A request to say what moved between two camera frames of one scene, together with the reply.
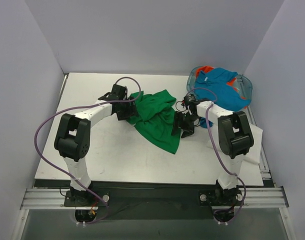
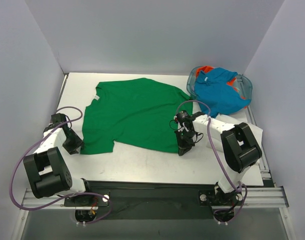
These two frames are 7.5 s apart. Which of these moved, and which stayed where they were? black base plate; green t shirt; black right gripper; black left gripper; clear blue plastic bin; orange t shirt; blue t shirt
Moved: black right gripper; black left gripper; green t shirt
Stayed: clear blue plastic bin; black base plate; orange t shirt; blue t shirt
